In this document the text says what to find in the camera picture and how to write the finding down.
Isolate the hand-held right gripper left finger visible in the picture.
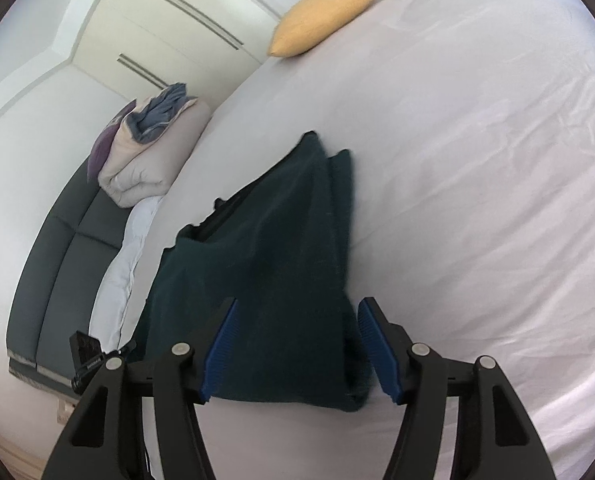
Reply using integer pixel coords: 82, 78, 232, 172
42, 297, 241, 480

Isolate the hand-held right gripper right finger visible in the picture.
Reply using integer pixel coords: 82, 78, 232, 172
357, 297, 553, 480

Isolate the dark green sweater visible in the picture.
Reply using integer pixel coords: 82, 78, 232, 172
128, 131, 378, 413

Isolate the purple pillow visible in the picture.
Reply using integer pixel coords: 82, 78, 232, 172
88, 100, 137, 181

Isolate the blue grey blanket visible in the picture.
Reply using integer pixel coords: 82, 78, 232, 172
128, 82, 188, 143

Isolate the white pillow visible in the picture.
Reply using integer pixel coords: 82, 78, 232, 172
88, 242, 146, 353
122, 195, 166, 253

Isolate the white wardrobe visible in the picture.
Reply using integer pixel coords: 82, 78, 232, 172
52, 0, 303, 106

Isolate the folded beige duvet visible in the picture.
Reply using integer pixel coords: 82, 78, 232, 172
99, 97, 213, 209

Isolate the bed with white sheet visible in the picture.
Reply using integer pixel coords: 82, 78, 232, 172
90, 0, 595, 480

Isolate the yellow pillow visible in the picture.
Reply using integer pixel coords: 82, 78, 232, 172
269, 0, 391, 58

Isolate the dark green headboard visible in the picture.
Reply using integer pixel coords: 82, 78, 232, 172
6, 160, 134, 391

